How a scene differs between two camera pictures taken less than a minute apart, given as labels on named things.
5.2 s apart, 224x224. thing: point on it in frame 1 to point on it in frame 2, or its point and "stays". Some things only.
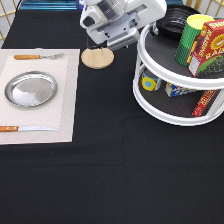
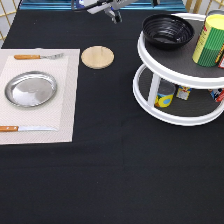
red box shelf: (203, 103) to (217, 94)
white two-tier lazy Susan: (166, 90) stays
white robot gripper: (116, 23) to (108, 6)
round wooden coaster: (97, 58) stays
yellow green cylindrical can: (189, 35) to (210, 42)
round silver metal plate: (30, 89) stays
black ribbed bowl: (173, 23) to (166, 31)
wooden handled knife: (25, 128) stays
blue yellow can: (148, 82) to (164, 94)
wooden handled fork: (34, 56) stays
